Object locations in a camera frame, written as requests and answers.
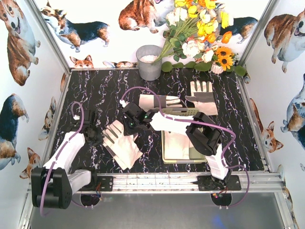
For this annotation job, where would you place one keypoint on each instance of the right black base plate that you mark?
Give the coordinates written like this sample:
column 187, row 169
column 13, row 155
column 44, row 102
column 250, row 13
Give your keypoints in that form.
column 209, row 183

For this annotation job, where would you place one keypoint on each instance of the artificial flower bouquet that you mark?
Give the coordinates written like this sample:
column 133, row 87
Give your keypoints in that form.
column 192, row 28

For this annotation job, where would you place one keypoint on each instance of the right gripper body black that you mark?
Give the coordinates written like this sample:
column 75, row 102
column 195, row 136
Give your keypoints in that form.
column 130, row 118

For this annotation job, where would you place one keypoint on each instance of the horizontal white grey work glove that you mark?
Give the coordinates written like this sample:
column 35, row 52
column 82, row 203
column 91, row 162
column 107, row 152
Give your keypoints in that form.
column 147, row 102

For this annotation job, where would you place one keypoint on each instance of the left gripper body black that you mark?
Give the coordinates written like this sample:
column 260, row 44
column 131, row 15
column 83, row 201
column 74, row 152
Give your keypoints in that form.
column 96, row 134

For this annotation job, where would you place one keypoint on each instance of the pale green plastic storage basket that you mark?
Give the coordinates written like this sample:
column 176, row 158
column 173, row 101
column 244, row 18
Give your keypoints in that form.
column 190, row 161

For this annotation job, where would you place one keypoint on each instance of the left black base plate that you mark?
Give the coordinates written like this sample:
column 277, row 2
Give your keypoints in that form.
column 99, row 183

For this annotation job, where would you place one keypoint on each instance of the grey metal bucket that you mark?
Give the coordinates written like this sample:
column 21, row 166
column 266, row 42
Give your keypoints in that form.
column 149, row 63

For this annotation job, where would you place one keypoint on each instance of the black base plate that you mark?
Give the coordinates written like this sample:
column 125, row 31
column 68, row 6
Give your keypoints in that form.
column 209, row 183
column 99, row 183

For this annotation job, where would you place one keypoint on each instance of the small sunflower pot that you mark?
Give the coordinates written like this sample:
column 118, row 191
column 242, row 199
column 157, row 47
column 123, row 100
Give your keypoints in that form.
column 223, row 60

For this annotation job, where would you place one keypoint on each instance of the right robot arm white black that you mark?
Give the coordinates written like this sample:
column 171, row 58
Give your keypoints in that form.
column 204, row 135

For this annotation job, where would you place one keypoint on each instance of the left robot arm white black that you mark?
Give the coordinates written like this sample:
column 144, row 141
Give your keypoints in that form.
column 51, row 185

